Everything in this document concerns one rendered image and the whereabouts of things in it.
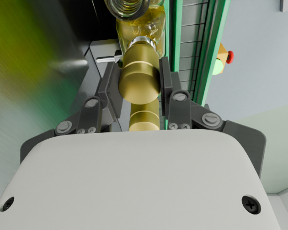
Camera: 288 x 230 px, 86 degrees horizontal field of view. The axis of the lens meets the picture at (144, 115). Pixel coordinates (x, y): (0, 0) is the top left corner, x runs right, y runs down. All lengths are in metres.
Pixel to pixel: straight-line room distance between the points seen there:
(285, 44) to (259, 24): 0.17
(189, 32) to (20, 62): 0.33
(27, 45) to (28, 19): 0.03
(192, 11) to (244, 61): 0.55
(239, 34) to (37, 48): 0.74
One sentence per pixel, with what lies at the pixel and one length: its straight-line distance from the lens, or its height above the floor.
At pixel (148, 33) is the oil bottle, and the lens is 0.18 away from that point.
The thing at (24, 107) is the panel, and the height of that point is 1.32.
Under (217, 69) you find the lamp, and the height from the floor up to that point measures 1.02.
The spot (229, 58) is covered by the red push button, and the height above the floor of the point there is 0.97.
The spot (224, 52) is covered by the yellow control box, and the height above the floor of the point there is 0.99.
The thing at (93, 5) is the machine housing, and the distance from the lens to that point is 0.55.
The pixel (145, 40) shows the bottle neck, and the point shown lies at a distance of 0.17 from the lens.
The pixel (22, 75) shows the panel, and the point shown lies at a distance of 0.20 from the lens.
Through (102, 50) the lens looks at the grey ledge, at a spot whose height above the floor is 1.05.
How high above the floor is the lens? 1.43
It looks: 41 degrees down
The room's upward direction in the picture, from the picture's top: 178 degrees counter-clockwise
